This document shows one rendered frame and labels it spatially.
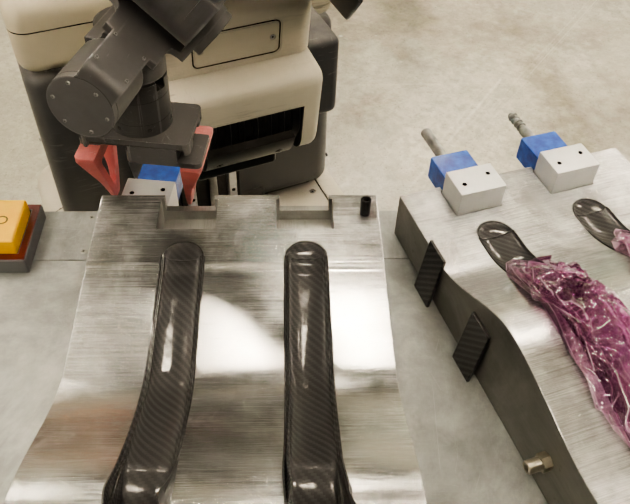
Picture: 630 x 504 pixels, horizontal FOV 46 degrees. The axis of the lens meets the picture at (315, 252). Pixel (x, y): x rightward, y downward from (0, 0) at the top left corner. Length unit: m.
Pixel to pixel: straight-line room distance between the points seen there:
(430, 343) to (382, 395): 0.16
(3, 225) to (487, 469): 0.52
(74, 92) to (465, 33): 2.21
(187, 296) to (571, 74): 2.11
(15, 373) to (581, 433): 0.48
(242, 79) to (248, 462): 0.62
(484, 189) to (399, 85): 1.69
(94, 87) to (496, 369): 0.40
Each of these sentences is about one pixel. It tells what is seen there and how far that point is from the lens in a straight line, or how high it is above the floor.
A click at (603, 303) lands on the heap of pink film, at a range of 0.62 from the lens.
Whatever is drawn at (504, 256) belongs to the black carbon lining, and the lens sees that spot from 0.74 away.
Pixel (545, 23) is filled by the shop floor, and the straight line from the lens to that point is 2.87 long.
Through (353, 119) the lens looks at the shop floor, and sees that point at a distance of 2.27.
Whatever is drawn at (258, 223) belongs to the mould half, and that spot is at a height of 0.89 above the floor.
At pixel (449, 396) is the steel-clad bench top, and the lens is 0.69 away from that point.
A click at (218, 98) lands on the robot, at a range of 1.00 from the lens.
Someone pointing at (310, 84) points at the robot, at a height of 0.78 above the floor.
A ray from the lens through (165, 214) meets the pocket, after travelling 0.73.
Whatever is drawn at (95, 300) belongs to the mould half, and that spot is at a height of 0.89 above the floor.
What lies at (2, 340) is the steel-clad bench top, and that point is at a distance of 0.76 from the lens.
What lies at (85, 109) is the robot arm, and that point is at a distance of 0.62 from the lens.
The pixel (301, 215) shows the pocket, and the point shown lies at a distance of 0.72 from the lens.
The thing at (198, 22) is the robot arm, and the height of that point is 1.07.
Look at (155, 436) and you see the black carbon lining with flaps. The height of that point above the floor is 0.90.
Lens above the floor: 1.38
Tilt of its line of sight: 48 degrees down
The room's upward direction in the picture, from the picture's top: 2 degrees clockwise
